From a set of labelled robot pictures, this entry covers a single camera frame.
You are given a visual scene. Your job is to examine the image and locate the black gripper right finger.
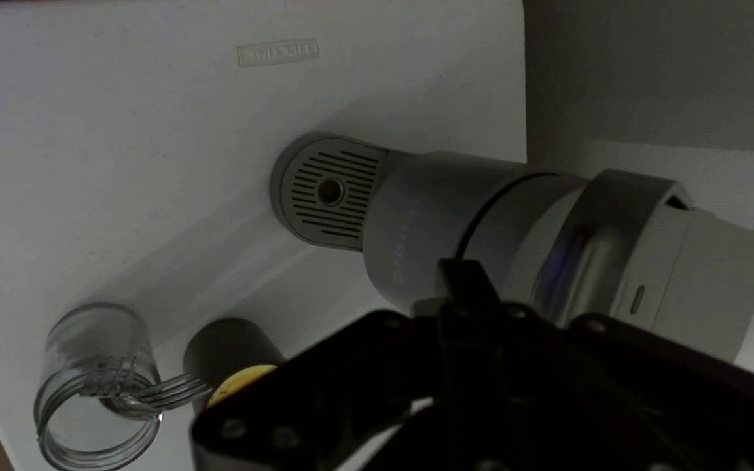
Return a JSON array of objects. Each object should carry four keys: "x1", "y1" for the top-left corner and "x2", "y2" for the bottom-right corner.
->
[{"x1": 471, "y1": 257, "x2": 754, "y2": 471}]

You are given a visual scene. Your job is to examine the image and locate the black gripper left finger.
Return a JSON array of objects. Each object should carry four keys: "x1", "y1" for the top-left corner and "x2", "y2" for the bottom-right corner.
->
[{"x1": 189, "y1": 257, "x2": 477, "y2": 471}]

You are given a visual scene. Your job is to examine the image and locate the grey coffee machine lid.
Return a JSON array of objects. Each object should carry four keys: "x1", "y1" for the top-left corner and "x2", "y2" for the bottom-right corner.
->
[{"x1": 568, "y1": 167, "x2": 754, "y2": 360}]

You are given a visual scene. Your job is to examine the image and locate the grey pod coffee machine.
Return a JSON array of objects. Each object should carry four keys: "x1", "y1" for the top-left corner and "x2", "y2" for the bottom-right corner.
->
[{"x1": 267, "y1": 127, "x2": 754, "y2": 360}]

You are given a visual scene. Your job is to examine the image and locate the dark candle jar yellow wax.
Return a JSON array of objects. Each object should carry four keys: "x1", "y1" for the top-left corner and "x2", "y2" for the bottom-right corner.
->
[{"x1": 181, "y1": 316, "x2": 287, "y2": 413}]

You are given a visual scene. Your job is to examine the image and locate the metal forks bundle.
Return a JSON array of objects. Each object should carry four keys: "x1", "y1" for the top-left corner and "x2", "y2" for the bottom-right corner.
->
[{"x1": 96, "y1": 368, "x2": 214, "y2": 419}]

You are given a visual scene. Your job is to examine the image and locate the clear glass jar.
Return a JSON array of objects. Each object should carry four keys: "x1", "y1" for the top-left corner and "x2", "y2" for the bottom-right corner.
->
[{"x1": 32, "y1": 300, "x2": 168, "y2": 471}]

